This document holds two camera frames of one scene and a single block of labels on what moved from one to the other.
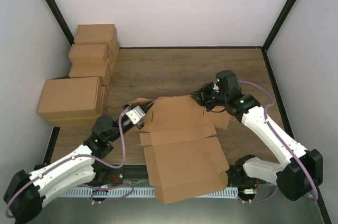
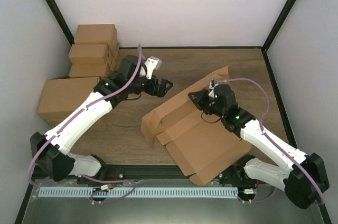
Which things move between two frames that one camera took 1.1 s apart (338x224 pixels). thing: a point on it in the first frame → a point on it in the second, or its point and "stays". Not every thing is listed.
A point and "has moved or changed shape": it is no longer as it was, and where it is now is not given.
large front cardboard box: [71, 96] stays
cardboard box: [96, 34] stays
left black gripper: [143, 107] → [152, 91]
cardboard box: [183, 160] has moved or changed shape
